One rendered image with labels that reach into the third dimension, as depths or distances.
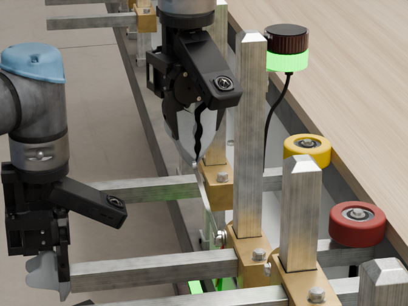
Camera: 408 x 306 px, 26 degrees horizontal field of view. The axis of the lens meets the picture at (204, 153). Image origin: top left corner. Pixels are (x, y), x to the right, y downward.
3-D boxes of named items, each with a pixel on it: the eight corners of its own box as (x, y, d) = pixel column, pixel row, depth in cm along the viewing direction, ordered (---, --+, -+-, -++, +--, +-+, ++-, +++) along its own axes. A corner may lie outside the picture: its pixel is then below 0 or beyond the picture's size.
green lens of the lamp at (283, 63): (269, 73, 116) (269, 56, 115) (258, 58, 121) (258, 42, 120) (312, 70, 117) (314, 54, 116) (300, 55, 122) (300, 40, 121)
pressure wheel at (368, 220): (334, 296, 127) (340, 226, 122) (318, 267, 134) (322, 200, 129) (387, 291, 128) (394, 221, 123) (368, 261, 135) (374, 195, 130)
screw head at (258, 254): (253, 263, 121) (253, 255, 120) (249, 255, 123) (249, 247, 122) (268, 261, 121) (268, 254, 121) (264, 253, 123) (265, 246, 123)
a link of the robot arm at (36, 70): (-20, 50, 107) (37, 34, 112) (-11, 133, 112) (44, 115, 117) (18, 65, 102) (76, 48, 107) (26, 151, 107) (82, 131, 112)
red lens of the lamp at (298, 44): (269, 54, 115) (269, 38, 114) (258, 40, 120) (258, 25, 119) (314, 51, 116) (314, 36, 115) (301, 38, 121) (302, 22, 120)
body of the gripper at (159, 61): (193, 82, 123) (193, -3, 118) (226, 102, 116) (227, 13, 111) (144, 93, 119) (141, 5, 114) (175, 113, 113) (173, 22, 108)
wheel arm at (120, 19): (47, 34, 233) (45, 18, 231) (47, 30, 236) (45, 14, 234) (209, 25, 240) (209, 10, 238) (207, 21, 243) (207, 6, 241)
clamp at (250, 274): (243, 296, 122) (243, 265, 120) (223, 247, 134) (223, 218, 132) (282, 292, 123) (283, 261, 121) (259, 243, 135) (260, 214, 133)
